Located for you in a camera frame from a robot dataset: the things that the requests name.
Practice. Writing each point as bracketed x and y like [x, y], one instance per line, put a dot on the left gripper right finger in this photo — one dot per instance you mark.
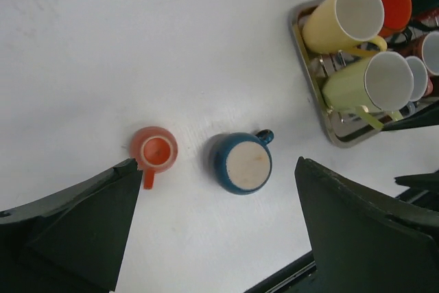
[363, 240]

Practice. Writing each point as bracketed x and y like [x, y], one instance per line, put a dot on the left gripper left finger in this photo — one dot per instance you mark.
[73, 240]

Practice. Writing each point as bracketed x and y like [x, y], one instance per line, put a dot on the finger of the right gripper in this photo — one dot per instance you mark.
[426, 117]
[419, 181]

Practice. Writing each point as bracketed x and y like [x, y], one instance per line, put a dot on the grey-blue mug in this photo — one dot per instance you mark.
[419, 72]

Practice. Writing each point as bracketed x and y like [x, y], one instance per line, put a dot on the pale yellow-green mug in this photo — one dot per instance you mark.
[382, 83]

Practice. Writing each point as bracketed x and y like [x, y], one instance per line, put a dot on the bright orange mug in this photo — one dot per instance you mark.
[397, 16]

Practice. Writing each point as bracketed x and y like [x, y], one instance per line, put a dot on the yellow mug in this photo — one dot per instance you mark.
[342, 25]

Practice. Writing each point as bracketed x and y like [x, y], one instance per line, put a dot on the pink mug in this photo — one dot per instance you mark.
[430, 87]

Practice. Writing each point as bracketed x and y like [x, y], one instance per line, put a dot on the brown striped mug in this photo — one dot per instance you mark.
[426, 48]

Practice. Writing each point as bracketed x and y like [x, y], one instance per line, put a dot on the red mug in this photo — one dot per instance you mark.
[427, 21]

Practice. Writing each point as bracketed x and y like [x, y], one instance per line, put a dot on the blue ribbed mug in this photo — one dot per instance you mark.
[241, 162]

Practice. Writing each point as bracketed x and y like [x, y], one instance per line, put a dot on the steel baking tray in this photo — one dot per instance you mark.
[343, 129]

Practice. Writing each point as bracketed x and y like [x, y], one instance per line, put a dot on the small orange cup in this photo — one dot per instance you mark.
[155, 150]

